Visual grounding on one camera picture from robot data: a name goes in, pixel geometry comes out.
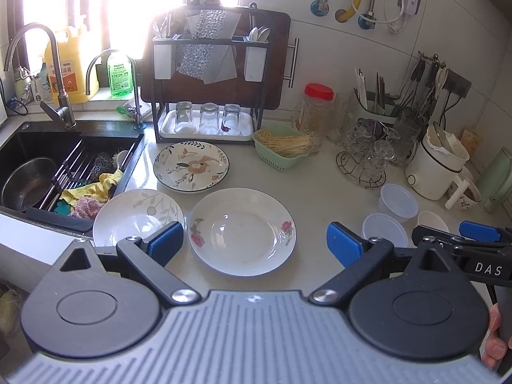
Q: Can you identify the translucent plastic bowl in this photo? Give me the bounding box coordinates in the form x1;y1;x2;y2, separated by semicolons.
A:
362;212;409;248
378;184;419;224

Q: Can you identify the white leaf pattern plate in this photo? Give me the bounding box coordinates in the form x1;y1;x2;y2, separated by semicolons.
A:
93;189;186;247

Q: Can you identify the rabbit floral pattern plate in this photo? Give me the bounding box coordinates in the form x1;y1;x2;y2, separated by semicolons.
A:
153;140;230;193

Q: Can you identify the black kitchen sink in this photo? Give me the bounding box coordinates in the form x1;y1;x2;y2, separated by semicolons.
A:
1;121;146;237

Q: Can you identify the steel kitchen faucet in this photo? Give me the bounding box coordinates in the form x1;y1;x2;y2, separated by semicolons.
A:
3;22;78;130

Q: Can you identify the person right hand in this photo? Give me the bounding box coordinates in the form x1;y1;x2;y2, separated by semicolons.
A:
482;303;511;368

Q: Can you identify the small white ceramic bowl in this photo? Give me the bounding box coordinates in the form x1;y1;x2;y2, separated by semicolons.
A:
417;211;449;232

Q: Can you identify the mint green kettle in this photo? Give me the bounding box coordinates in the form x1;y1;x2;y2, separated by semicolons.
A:
476;148;512;213

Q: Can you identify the white electric cooker pot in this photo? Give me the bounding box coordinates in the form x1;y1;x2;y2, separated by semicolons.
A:
404;125;469;209

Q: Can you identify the pink striped cloth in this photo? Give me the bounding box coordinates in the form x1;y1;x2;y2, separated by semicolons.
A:
69;197;104;220

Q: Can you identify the yellow dish cloth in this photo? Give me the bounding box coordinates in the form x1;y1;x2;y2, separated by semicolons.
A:
59;169;123;206

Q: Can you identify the white rose pattern plate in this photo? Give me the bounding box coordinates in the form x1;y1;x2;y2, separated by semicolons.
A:
188;187;297;277

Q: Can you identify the tall textured glass pitcher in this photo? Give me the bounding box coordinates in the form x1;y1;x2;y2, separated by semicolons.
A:
391;115;421;166

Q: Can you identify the white dish brush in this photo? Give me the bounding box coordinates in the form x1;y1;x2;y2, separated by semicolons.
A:
113;150;129;172

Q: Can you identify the steel wool scrubber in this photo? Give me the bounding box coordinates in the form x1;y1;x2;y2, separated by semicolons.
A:
90;152;115;182

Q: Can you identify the white drip tray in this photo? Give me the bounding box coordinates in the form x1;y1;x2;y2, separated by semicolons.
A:
158;108;254;142

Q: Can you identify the bundle of dried noodles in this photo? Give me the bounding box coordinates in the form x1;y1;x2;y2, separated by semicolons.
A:
256;128;312;158

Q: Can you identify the green utensil caddy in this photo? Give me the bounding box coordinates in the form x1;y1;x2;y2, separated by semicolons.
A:
350;68;398;126

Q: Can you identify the left upturned drinking glass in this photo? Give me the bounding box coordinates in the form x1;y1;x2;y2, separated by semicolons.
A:
174;100;195;133

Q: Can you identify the upturned drinking glass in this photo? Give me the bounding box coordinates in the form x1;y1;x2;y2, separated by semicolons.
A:
174;100;195;133
199;102;220;135
220;104;241;136

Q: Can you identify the stainless steel bowl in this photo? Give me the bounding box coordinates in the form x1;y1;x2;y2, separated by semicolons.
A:
1;157;56;212

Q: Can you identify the middle upturned drinking glass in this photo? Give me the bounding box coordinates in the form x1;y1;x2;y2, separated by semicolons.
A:
199;102;220;135

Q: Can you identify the green plastic basket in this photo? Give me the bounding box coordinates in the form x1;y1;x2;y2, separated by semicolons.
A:
252;121;309;172

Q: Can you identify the right upturned drinking glass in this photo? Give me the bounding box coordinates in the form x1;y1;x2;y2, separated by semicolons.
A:
220;104;241;136

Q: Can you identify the red lid glass jar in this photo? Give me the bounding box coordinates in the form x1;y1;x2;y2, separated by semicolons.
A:
292;82;334;155

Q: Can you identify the black metal dish rack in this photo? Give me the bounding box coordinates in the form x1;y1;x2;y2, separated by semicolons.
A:
150;4;270;145

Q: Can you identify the green dish soap bottle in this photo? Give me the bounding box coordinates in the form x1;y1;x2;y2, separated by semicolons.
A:
107;52;133;98

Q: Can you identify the dark wooden cutting board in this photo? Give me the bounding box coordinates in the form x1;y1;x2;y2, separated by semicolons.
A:
140;5;291;110

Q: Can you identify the yellow detergent jug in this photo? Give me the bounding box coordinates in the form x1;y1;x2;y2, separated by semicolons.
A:
56;23;100;104

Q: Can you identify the white handled ceramic cup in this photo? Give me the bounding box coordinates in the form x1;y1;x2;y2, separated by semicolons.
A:
453;166;482;211

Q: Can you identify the wire glass holder rack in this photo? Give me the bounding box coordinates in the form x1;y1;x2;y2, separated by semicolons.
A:
336;118;398;189

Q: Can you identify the black wall power socket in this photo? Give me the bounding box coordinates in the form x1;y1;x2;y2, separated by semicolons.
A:
443;68;472;99

